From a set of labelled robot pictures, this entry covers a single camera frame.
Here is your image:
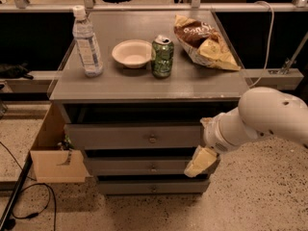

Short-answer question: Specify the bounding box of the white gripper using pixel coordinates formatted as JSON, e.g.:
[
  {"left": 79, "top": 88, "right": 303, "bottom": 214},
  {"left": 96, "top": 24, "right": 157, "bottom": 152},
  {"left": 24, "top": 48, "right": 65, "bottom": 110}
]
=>
[{"left": 184, "top": 113, "right": 239, "bottom": 177}]

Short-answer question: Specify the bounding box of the grey top drawer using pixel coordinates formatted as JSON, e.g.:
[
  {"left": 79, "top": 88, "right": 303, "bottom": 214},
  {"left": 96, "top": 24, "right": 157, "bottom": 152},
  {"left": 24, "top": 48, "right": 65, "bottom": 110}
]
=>
[{"left": 64, "top": 124, "right": 201, "bottom": 150}]

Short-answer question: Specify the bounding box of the grey drawer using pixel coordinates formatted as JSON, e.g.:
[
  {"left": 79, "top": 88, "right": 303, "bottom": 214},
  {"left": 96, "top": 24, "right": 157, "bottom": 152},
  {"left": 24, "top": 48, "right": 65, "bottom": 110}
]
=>
[
  {"left": 64, "top": 124, "right": 201, "bottom": 150},
  {"left": 84, "top": 157, "right": 200, "bottom": 176},
  {"left": 97, "top": 179, "right": 210, "bottom": 195}
]

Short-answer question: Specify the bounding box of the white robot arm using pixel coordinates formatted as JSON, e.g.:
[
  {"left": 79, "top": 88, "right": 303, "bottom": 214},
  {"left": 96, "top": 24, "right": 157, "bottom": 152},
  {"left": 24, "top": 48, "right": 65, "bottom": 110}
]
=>
[{"left": 184, "top": 87, "right": 308, "bottom": 177}]

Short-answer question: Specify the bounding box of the grey bottom drawer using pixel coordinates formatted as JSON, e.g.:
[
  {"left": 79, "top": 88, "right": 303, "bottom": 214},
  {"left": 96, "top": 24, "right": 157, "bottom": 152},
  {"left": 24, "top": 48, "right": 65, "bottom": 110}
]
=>
[{"left": 97, "top": 179, "right": 210, "bottom": 195}]

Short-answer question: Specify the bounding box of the grey drawer cabinet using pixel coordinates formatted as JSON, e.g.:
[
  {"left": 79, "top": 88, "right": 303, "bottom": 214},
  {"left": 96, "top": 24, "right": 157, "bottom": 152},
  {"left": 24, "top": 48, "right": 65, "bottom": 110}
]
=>
[{"left": 50, "top": 11, "right": 248, "bottom": 183}]

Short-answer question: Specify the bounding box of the grey middle drawer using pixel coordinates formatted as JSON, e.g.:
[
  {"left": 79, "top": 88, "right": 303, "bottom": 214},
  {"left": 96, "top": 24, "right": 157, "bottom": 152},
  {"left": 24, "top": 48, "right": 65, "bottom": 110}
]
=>
[{"left": 84, "top": 157, "right": 200, "bottom": 176}]

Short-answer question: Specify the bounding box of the brown yellow chip bag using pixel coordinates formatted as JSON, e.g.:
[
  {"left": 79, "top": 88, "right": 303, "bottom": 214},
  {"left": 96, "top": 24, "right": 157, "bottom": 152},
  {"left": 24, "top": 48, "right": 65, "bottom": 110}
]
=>
[{"left": 174, "top": 14, "right": 241, "bottom": 71}]

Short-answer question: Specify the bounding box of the green soda can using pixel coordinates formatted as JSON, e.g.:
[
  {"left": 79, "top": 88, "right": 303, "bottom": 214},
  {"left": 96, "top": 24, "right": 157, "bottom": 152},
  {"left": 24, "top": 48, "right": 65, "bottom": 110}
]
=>
[{"left": 151, "top": 35, "right": 174, "bottom": 78}]

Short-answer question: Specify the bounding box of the white paper bowl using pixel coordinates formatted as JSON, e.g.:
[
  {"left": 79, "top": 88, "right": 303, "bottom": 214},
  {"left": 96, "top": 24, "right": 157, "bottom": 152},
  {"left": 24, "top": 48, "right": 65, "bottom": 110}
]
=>
[{"left": 112, "top": 39, "right": 152, "bottom": 69}]

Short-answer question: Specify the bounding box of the small green toy in box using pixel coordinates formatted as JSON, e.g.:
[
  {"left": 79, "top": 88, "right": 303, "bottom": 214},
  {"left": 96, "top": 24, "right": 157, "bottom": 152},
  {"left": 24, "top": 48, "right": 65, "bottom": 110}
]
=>
[{"left": 58, "top": 136, "right": 74, "bottom": 150}]

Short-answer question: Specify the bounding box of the clear plastic water bottle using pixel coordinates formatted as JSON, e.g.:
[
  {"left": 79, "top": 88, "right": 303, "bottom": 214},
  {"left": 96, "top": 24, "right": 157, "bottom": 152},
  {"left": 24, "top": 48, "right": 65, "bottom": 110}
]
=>
[{"left": 72, "top": 5, "right": 103, "bottom": 77}]

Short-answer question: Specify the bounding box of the cardboard box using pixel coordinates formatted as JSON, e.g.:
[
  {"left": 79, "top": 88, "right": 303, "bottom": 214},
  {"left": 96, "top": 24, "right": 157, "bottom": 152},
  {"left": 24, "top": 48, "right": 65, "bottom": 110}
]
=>
[{"left": 30, "top": 105, "right": 88, "bottom": 183}]

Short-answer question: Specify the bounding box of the black object on ledge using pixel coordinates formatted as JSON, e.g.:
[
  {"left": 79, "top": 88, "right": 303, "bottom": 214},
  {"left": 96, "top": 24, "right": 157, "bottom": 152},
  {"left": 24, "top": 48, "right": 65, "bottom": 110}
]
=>
[{"left": 0, "top": 63, "right": 34, "bottom": 80}]

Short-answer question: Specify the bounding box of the white hanging cable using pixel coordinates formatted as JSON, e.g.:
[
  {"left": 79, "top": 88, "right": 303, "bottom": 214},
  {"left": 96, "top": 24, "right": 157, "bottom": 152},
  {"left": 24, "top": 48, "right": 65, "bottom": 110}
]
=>
[{"left": 247, "top": 0, "right": 276, "bottom": 89}]

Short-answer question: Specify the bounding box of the black floor cable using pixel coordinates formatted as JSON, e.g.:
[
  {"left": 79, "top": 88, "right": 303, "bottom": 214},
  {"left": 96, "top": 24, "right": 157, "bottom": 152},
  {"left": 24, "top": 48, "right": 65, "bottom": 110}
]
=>
[{"left": 0, "top": 141, "right": 58, "bottom": 231}]

